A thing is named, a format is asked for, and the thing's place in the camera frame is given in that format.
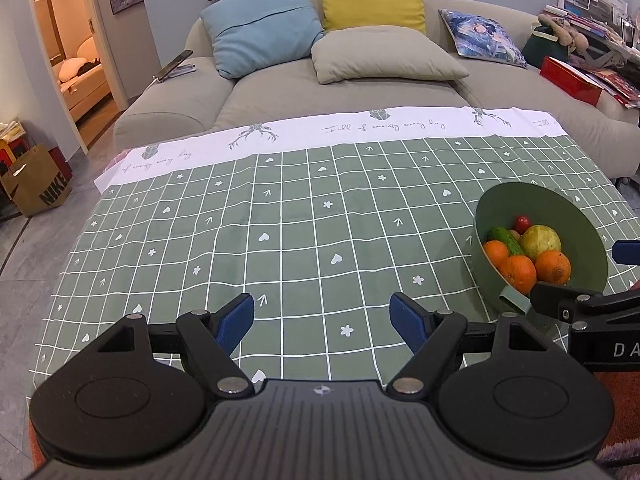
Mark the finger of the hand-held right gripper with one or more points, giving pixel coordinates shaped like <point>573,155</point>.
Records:
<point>627,252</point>
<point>550,299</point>

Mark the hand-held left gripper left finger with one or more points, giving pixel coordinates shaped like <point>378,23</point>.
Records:
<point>235,322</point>

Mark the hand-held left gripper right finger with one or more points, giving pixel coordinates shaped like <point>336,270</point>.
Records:
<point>410,322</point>

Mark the orange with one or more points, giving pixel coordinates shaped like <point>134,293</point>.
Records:
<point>495,254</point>
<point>519,274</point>
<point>552,266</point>

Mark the green bowl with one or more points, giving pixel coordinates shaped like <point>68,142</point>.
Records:
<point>565,215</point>

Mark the yellow-green guava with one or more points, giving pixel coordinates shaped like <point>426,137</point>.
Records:
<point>540,241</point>

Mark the red cloth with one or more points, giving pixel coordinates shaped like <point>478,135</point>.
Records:
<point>620,405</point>

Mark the green cucumber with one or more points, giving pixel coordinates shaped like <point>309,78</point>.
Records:
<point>505,239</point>

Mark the red cherry tomato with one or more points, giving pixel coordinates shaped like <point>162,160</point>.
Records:
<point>523,223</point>

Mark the purple fluffy cloth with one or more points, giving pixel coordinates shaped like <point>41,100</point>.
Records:
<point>620,452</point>

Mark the green grid tablecloth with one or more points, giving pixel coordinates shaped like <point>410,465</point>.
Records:
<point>300,220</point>

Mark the pile of magazines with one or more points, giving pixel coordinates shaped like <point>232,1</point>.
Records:
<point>615,82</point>

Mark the red box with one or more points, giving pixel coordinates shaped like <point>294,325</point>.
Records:
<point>570,80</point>

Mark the dark green bag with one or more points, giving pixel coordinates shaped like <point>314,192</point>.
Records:
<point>542,49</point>

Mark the brown plush toy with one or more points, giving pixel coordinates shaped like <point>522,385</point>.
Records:
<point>565,30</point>

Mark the beige sofa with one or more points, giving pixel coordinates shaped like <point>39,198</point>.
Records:
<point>280,85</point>

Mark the brown paper bag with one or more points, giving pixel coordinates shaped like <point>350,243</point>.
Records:
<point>37,180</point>

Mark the cluttered white shelf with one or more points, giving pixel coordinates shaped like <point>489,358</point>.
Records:
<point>595,0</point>

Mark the grey phone stand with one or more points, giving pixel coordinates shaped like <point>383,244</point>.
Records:
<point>184,69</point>

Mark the blue printed pillow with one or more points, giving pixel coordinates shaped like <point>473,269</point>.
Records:
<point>482,35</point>

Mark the black phone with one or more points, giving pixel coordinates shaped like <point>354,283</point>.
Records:
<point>175,64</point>

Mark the beige pillow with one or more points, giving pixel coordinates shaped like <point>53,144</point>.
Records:
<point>380,55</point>

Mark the red and yellow plastic stool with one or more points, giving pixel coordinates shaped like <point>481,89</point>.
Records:
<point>10,147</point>

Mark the bed with white pillow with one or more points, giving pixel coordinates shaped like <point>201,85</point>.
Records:
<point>85,80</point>

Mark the light blue pillow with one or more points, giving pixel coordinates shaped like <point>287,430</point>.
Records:
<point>260,30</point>

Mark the yellow pillow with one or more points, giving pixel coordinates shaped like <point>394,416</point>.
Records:
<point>370,0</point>

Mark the white door frame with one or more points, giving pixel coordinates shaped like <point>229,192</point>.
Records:
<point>107,50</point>

